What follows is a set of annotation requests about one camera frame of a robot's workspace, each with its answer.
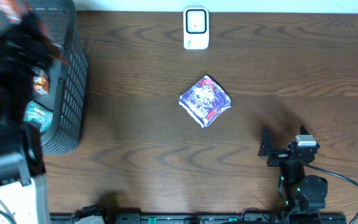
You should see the small orange white box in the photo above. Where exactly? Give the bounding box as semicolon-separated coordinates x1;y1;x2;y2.
33;69;50;95

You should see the teal candy packet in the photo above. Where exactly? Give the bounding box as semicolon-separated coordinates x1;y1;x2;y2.
23;101;53;133

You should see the purple snack packet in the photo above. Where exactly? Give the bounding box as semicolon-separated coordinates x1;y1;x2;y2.
178;75;231;128

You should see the red orange snack bar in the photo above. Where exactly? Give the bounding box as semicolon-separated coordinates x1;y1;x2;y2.
0;0;70;62

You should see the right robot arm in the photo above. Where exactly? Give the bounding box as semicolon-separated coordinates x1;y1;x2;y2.
258;126;328;223

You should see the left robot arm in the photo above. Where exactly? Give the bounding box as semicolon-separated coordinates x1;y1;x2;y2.
0;12;111;224

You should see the white barcode scanner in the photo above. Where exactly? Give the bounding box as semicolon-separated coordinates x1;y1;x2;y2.
183;7;209;50

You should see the grey plastic mesh basket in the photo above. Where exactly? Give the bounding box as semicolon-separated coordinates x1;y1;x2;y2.
28;0;88;155

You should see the right black cable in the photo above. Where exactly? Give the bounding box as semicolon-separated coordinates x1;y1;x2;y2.
303;161;358;224

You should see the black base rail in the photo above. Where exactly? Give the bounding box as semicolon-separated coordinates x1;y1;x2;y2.
50;212;347;224

